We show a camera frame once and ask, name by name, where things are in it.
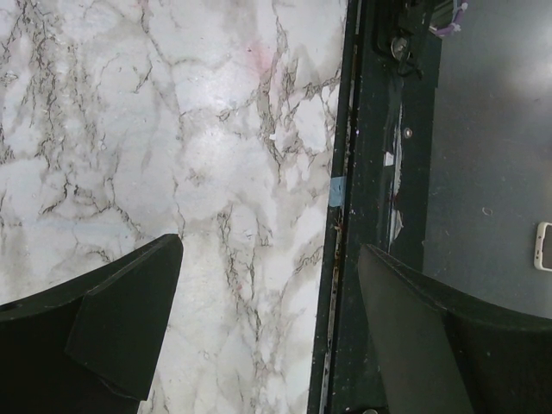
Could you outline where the white phone on floor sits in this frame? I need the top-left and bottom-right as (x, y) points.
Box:
(534, 222), (552, 272)

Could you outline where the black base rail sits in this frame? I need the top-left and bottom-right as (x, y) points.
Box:
(307, 1), (442, 413)

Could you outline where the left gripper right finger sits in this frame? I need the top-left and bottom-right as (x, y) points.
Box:
(358, 246), (551, 413)

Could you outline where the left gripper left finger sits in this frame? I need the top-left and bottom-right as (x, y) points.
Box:
(1, 234), (183, 413)

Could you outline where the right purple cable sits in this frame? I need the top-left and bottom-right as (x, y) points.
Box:
(429, 0), (471, 38)

